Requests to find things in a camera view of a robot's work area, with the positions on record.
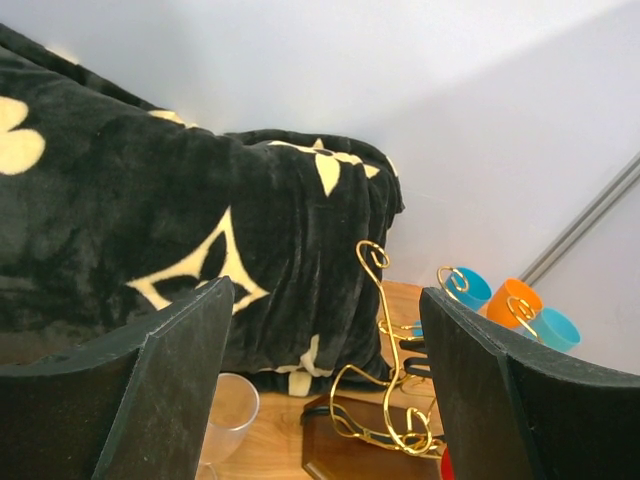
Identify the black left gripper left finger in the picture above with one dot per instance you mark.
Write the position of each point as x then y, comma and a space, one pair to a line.
131, 404

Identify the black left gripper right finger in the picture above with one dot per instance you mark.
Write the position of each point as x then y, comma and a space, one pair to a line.
513, 408

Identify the light blue plastic wine glass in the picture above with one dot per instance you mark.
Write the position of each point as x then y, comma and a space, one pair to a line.
555, 330

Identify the red plastic wine glass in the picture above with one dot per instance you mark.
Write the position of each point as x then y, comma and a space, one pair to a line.
446, 468

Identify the clear glass wine glass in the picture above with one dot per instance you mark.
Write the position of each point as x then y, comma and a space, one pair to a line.
234, 408

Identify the orange plastic wine glass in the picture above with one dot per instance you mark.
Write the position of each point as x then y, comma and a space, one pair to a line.
514, 303

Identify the gold wire wine glass rack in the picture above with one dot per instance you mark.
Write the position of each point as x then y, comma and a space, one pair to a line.
401, 438

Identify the black floral pattern pillow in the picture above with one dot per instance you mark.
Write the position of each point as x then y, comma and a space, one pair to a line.
113, 208

